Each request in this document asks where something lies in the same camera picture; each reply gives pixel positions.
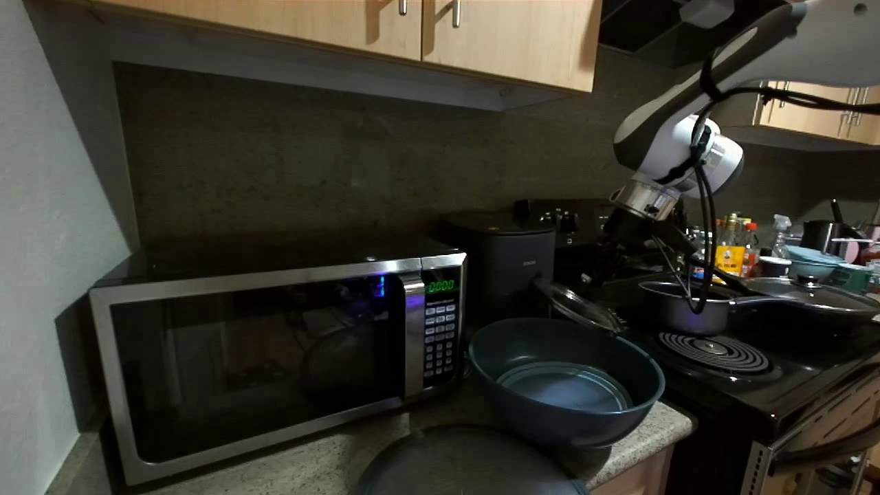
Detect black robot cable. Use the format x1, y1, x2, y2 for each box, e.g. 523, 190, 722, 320
670, 53, 880, 316

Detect stainless steel microwave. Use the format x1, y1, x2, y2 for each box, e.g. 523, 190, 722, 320
85, 249, 472, 491

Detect black pan with grey handle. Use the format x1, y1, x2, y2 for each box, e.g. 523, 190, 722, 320
634, 276, 792, 338

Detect dark frying pan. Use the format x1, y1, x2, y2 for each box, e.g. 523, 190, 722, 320
708, 258, 880, 324

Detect yellow container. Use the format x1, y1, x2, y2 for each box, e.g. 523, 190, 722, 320
711, 218, 758, 282

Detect teal container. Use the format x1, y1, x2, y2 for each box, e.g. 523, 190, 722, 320
782, 243, 840, 283

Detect wooden upper cabinet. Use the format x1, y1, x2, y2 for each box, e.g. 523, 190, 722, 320
748, 81, 880, 151
85, 0, 604, 117

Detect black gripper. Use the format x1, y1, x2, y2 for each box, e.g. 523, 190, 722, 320
551, 206, 700, 304

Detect large electric coil burner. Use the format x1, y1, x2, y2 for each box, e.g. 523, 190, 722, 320
655, 327, 774, 379

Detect glass lid with black knob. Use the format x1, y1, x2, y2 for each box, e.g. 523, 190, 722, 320
532, 276, 633, 338

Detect black oven door handle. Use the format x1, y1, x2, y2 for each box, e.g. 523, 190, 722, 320
767, 416, 880, 478

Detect dark range hood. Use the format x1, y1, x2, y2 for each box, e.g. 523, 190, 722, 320
598, 0, 799, 70

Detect black electric stove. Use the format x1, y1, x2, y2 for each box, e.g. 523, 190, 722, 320
512, 192, 880, 495

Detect dark blue bowl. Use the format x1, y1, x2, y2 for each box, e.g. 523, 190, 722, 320
465, 316, 668, 452

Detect dark grey oval dish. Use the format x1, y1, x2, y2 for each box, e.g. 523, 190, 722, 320
351, 422, 590, 495

